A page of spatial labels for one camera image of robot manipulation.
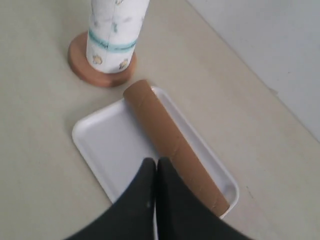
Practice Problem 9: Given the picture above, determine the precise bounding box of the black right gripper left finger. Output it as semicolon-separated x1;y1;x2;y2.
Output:
68;158;157;240

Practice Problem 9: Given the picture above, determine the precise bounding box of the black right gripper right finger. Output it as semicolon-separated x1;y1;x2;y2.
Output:
156;157;249;240

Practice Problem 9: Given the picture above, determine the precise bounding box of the brown cardboard tube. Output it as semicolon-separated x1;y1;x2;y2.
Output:
123;80;230;217

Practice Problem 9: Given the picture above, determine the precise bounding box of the printed white paper towel roll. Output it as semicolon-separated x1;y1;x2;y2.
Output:
86;0;150;74

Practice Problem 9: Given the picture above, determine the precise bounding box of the wooden paper towel holder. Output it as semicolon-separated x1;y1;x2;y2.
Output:
67;31;137;88

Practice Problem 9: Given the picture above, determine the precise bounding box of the white rectangular plastic tray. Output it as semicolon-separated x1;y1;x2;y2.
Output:
71;85;240;240

